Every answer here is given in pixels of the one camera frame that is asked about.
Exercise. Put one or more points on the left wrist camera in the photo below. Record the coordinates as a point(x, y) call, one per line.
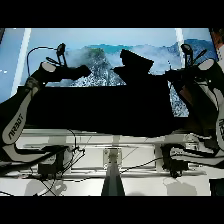
point(61, 49)

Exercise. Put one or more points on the silver frame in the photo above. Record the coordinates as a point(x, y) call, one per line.
point(113, 181)

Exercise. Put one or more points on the black pants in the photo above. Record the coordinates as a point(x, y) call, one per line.
point(106, 106)

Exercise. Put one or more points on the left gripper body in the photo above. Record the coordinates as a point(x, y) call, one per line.
point(79, 72)

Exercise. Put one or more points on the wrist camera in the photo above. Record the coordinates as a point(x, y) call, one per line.
point(186, 49)
point(61, 49)

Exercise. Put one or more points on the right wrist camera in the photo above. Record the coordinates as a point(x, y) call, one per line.
point(186, 49)

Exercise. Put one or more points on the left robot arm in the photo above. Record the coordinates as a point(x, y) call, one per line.
point(16, 121)

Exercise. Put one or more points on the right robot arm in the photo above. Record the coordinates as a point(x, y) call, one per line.
point(208, 65)

